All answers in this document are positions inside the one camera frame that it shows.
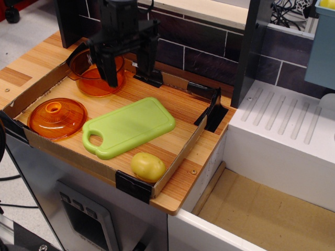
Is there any orange transparent pot lid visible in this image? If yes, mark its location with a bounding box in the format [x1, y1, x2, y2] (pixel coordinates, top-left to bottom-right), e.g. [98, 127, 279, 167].
[27, 98, 87, 141]

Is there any orange transparent plastic pot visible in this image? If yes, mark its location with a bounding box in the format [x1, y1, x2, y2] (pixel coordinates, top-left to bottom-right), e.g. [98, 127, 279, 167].
[66, 49, 125, 97]

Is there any dark grey shelf frame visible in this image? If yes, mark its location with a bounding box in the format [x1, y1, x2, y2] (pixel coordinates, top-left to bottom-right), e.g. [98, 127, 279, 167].
[54, 1, 272, 108]

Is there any yellow object in bin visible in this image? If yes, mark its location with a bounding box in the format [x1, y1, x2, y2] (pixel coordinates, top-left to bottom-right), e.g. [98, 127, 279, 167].
[319, 0, 335, 9]

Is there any black cable bundle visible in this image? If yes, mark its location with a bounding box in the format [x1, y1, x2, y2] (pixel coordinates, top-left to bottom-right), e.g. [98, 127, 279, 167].
[270, 0, 319, 31]

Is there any green plastic cutting board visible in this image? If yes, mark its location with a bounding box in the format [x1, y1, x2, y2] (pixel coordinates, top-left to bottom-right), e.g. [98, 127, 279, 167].
[82, 97, 176, 160]

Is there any yellow toy potato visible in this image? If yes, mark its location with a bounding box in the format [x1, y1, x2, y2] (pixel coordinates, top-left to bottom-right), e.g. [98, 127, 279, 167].
[130, 153, 166, 183]

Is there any white toy sink unit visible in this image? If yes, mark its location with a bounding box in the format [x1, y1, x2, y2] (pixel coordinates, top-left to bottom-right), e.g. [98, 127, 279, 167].
[168, 81, 334, 250]

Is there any cardboard fence with black tape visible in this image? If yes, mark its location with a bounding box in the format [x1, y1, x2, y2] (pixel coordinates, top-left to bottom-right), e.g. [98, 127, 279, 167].
[1, 42, 235, 212]

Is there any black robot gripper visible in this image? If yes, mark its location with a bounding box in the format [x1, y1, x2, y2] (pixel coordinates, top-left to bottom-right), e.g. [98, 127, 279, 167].
[86, 1, 160, 87]

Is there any teal blue bin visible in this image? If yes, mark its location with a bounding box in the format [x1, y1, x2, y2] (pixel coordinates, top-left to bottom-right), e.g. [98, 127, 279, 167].
[305, 1, 334, 89]

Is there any black floor cable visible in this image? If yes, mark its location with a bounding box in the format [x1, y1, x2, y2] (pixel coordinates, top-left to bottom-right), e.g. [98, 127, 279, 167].
[0, 174, 39, 210]

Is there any silver toy oven front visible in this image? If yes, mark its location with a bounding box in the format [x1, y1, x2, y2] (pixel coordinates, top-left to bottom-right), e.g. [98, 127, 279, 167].
[6, 135, 169, 250]

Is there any black caster wheel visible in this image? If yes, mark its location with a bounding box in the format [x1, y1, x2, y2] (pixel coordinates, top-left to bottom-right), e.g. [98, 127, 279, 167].
[4, 0, 20, 24]

